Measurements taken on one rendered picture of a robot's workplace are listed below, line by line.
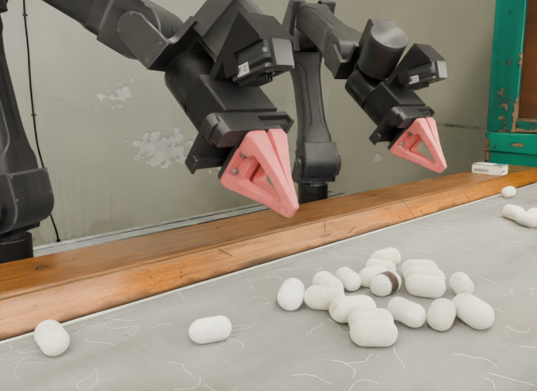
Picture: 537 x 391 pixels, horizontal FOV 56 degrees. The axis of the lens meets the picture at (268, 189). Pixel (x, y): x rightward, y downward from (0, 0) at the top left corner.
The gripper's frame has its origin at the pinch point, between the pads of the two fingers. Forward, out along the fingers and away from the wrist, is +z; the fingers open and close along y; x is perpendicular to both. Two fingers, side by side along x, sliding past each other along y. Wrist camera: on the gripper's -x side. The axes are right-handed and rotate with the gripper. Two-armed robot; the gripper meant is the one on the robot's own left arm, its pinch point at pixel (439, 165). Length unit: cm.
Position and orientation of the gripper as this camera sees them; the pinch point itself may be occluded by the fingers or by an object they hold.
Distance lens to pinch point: 76.6
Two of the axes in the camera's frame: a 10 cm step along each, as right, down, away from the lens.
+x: -4.4, 6.6, 6.0
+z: 5.1, 7.4, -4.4
